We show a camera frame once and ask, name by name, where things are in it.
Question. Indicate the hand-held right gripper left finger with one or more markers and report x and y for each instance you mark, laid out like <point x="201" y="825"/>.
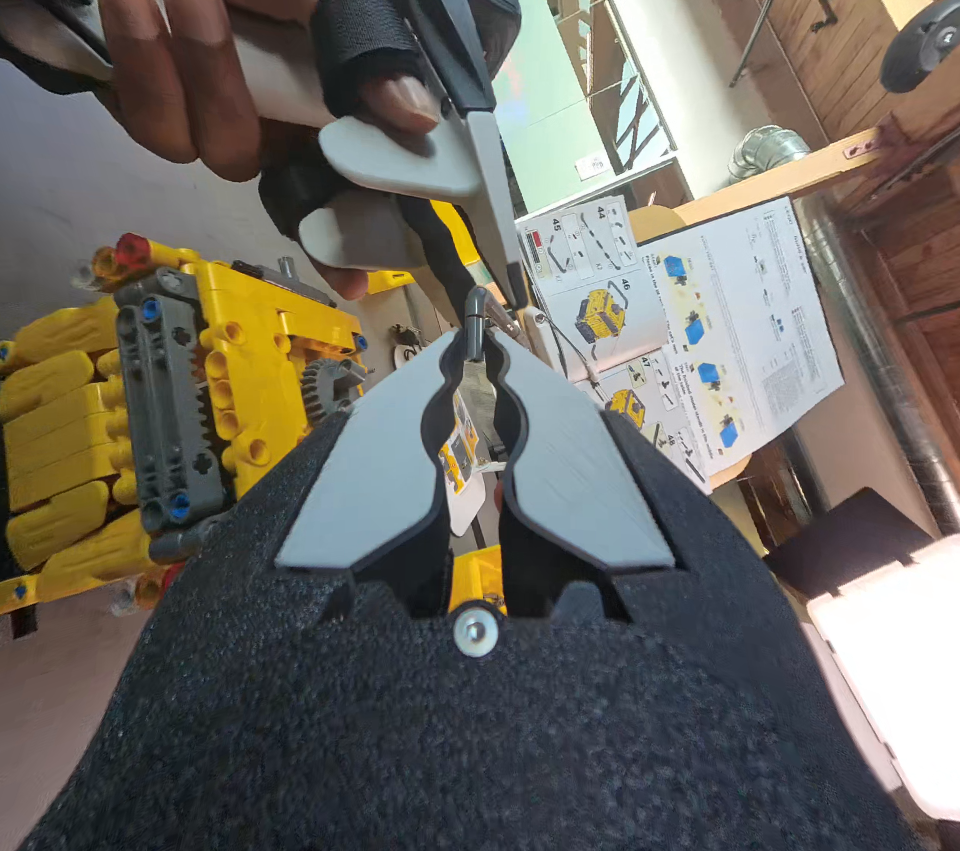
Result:
<point x="360" y="483"/>

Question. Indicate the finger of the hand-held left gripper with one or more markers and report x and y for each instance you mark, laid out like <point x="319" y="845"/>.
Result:
<point x="491" y="176"/>
<point x="442" y="266"/>

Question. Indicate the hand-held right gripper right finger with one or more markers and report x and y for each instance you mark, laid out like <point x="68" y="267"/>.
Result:
<point x="577" y="483"/>

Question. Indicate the grey bent lego tube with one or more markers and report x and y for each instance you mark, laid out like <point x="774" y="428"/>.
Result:
<point x="475" y="333"/>

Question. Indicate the yellow lego robot model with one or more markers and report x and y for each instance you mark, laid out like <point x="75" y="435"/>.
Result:
<point x="75" y="416"/>

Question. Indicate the open lego step manual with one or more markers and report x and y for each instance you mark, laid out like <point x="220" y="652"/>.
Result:
<point x="600" y="281"/>

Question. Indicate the white printed task sheet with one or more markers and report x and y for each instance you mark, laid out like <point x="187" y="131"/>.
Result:
<point x="780" y="311"/>

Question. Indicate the black caster wheel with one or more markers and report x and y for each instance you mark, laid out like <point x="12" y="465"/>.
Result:
<point x="922" y="45"/>

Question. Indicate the silver ventilation duct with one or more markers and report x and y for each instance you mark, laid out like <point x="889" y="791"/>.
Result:
<point x="885" y="371"/>

